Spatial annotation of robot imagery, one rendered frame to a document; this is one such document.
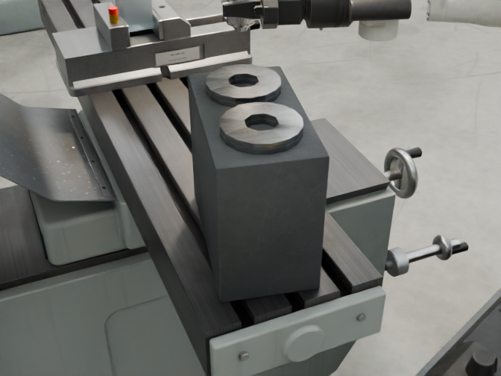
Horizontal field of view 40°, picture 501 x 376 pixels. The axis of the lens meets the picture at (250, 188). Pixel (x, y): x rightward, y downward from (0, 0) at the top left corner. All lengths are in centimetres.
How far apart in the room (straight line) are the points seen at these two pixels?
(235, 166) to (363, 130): 237
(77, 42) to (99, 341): 54
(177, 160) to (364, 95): 233
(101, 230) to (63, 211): 7
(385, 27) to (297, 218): 51
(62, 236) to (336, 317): 50
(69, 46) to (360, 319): 72
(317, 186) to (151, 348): 72
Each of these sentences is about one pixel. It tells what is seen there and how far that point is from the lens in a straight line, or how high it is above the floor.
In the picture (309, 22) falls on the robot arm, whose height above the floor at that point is 110.
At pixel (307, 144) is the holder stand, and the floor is 115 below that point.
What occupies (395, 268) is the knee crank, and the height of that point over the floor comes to 54.
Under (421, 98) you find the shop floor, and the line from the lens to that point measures 335.
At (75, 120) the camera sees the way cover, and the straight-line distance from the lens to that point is 133.
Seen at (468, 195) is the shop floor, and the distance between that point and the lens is 272.
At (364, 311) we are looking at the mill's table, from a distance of 85.
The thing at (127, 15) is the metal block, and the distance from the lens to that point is 126.
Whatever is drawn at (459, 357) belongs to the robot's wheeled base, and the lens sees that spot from 126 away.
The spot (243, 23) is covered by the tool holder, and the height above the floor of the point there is 110.
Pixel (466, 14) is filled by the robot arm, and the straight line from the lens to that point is 117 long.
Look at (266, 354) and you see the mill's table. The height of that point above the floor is 91.
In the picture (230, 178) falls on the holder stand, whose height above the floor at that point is 113.
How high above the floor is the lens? 153
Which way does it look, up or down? 35 degrees down
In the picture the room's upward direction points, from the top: straight up
